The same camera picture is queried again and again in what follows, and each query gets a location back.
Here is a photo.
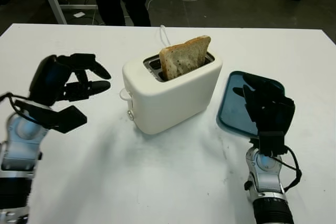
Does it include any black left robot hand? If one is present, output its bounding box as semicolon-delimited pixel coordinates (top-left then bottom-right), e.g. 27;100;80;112
27;53;112;107

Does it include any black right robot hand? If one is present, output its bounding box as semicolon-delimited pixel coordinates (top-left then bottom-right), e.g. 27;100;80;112
232;73;297;134

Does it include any slice of brown bread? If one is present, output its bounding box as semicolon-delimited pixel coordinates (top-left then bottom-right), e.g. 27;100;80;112
159;35;212;81

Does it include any dark blue plastic tray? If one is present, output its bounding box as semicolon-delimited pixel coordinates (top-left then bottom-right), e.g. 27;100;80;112
215;70;286;137

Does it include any white two-slot toaster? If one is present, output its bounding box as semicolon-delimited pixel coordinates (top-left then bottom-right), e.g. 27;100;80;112
119;49;224;135

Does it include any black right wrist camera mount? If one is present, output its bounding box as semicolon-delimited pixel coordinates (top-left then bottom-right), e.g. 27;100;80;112
258;130;288;157

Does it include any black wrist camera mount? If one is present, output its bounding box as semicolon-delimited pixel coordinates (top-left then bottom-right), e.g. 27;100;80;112
14;99;88;134
258;130;288;157

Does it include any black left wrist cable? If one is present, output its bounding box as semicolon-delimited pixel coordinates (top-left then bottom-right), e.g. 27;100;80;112
0;92;22;112

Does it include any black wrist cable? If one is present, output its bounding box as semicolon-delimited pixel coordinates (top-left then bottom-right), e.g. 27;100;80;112
269;145;303;196
0;92;22;112

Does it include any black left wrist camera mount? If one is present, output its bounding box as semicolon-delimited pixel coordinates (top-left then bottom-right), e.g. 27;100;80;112
14;99;88;134

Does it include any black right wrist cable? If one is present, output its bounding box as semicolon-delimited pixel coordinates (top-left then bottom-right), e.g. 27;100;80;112
269;145;303;196

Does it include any white toaster power cord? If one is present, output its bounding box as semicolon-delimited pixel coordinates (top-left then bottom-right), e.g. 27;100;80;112
158;24;172;48

